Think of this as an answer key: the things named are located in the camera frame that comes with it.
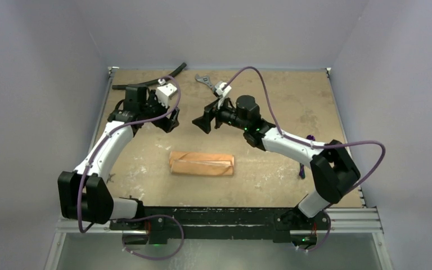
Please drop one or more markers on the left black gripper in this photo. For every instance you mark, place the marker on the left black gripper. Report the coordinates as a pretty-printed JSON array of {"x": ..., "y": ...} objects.
[{"x": 167, "y": 124}]

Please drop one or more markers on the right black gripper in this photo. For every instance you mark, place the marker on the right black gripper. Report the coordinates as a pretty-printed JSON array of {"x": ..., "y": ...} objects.
[{"x": 215, "y": 116}]

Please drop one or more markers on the orange cloth napkin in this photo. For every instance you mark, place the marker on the orange cloth napkin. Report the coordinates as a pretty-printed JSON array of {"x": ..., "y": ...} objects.
[{"x": 201, "y": 164}]

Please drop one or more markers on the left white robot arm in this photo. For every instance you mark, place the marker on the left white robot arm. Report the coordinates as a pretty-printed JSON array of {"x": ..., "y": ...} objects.
[{"x": 83, "y": 192}]

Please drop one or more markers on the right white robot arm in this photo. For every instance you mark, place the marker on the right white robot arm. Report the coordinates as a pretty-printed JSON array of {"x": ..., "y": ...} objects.
[{"x": 333, "y": 170}]

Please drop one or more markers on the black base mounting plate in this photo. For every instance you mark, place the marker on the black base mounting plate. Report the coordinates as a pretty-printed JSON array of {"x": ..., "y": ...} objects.
[{"x": 280, "y": 225}]

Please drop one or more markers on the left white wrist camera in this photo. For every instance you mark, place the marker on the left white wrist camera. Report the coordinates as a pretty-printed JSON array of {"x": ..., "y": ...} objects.
[{"x": 164, "y": 92}]

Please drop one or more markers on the red handled adjustable wrench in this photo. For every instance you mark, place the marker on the red handled adjustable wrench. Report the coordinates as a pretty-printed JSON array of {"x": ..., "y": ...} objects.
[{"x": 206, "y": 81}]

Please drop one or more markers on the black handled pliers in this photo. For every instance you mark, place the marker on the black handled pliers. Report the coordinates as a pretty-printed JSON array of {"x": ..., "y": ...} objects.
[{"x": 110, "y": 178}]

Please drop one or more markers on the aluminium frame rail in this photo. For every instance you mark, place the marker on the aluminium frame rail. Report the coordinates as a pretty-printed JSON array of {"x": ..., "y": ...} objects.
[{"x": 343, "y": 220}]

